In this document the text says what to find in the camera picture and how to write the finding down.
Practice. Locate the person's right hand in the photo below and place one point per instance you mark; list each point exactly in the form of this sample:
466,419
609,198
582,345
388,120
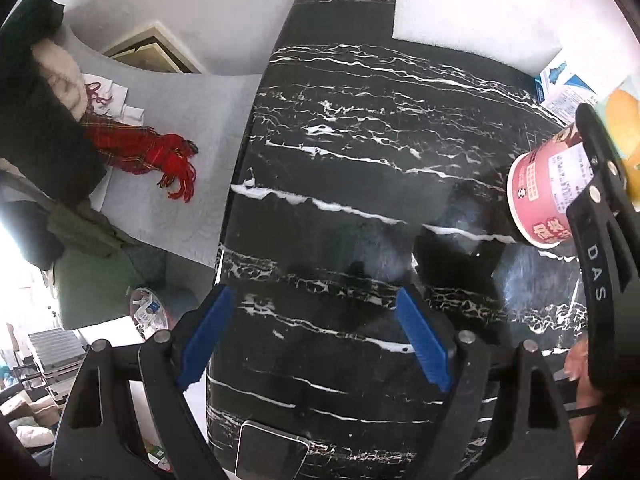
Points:
576,362

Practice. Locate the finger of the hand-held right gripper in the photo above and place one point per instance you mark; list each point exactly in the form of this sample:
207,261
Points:
602,160

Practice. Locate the red plaid scarf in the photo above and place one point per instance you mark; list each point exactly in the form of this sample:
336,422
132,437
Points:
137,150

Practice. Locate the green cloth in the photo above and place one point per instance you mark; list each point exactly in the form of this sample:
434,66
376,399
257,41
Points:
95,287

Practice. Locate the blue and white packet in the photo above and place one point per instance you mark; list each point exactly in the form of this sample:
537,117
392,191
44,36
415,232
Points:
562,87

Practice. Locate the olive green bag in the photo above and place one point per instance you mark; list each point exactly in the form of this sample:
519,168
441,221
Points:
82,225

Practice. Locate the grey sofa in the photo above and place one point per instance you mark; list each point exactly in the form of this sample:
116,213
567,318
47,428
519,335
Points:
200,125

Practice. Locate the silver metal case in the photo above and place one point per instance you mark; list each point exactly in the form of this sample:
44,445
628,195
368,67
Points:
52,360

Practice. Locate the beige plush toy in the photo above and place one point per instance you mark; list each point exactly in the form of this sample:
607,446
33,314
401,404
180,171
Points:
60,77

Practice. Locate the black cushion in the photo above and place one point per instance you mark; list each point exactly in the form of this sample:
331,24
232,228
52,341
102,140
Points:
40,105

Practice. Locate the white foam sheet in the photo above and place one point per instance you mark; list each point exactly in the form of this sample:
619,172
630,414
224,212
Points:
480,10

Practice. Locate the pink paper cup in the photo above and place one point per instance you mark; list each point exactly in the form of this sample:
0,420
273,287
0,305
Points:
542,190

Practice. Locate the yellow snack packet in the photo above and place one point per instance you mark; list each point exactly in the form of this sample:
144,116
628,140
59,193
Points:
625,130

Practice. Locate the white cloth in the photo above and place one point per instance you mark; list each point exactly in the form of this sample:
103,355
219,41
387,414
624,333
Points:
112,97

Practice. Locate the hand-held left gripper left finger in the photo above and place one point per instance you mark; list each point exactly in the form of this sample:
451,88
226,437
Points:
207,340

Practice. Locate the clear plastic bottle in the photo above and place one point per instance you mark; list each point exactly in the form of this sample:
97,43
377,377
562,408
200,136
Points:
146,312

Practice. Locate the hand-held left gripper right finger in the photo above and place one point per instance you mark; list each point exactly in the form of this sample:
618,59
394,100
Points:
423,341

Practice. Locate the black smartphone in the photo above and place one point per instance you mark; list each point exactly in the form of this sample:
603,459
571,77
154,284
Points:
270,452

